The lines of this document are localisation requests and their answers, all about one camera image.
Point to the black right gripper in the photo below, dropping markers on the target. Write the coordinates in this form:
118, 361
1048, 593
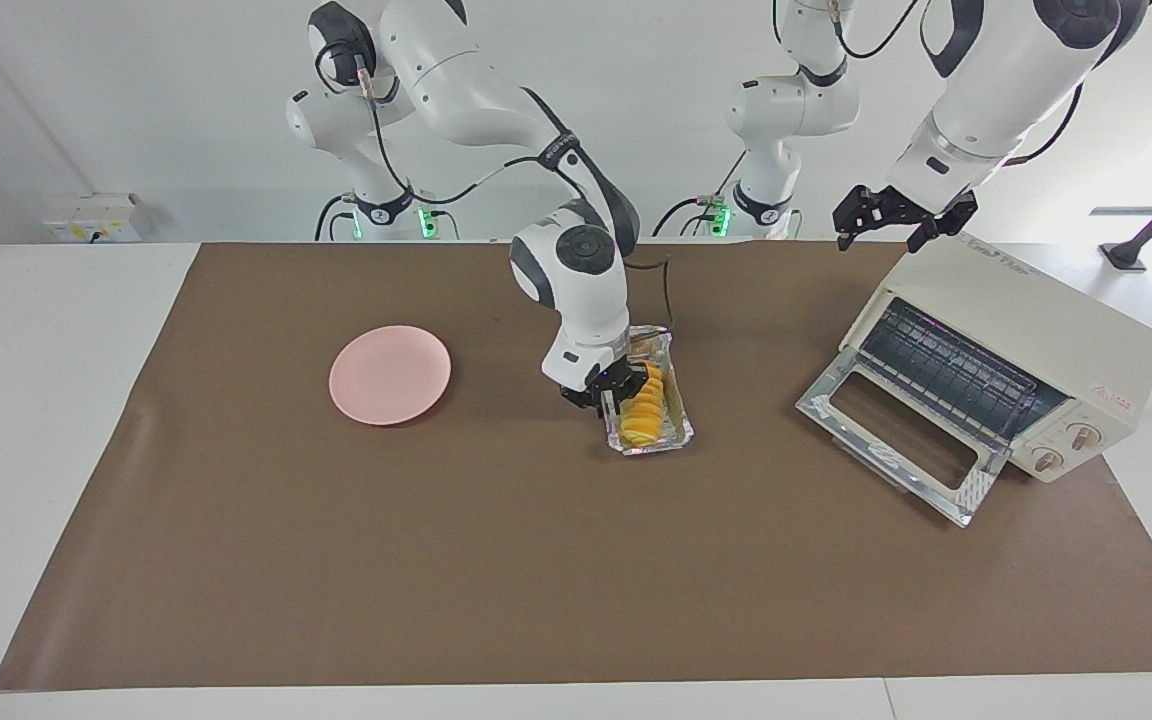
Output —
586, 385

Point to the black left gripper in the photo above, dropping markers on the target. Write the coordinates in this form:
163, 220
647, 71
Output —
894, 205

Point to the golden striped bread loaf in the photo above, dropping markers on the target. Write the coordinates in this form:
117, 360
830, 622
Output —
644, 415

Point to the aluminium foil tray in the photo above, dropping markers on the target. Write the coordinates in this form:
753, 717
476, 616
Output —
678, 425

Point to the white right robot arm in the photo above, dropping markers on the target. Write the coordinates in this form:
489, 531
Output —
581, 280

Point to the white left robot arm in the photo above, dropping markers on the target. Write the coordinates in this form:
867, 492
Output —
996, 80

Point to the cream toaster oven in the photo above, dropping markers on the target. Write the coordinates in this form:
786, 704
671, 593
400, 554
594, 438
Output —
1056, 330

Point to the glass oven door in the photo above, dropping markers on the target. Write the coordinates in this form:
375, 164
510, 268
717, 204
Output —
836, 410

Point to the cream oven knob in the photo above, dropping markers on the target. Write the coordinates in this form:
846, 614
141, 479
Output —
1047, 460
1084, 436

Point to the green lit base connector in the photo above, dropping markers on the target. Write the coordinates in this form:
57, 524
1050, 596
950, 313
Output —
720, 218
426, 220

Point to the brown paper table mat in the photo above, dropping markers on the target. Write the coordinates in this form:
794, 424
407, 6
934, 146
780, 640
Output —
536, 560

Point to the pink round plate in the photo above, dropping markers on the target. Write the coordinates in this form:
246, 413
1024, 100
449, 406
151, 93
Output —
391, 375

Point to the white wall outlet box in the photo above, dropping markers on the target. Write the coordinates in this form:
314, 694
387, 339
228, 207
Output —
96, 218

